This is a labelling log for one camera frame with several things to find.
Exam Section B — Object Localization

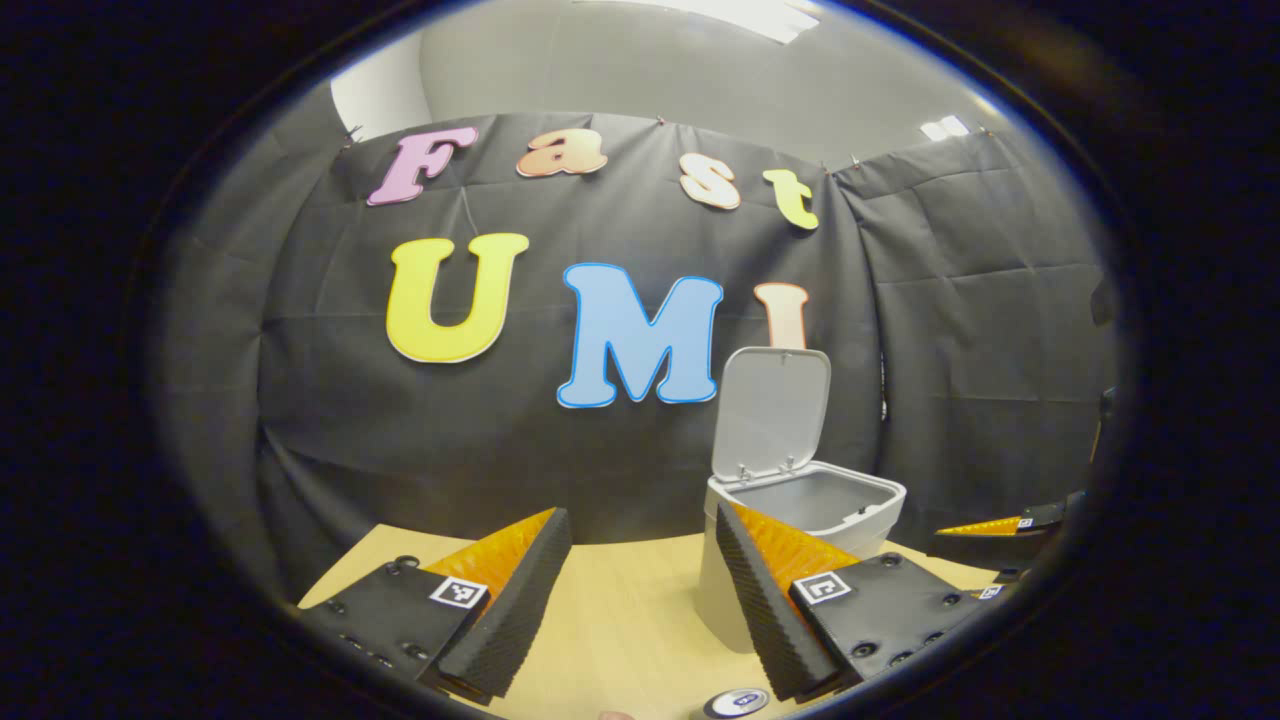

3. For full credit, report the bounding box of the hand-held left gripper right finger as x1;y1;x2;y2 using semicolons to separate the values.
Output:
715;500;986;703

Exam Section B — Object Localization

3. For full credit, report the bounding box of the blue silver pop can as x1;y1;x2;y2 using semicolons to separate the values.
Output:
700;687;771;720

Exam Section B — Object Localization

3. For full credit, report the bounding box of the long ceiling light panel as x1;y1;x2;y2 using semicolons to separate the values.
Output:
575;0;831;46

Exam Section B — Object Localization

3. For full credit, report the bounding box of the white desktop garbage bin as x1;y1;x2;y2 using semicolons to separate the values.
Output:
697;346;908;656

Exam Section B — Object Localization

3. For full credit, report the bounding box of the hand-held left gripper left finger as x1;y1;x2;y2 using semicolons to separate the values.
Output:
298;507;574;708

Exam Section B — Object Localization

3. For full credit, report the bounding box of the wooden desktop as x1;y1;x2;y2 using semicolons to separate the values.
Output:
298;522;1001;720

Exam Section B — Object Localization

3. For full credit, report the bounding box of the black backdrop cloth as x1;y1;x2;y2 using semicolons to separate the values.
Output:
150;110;1119;601

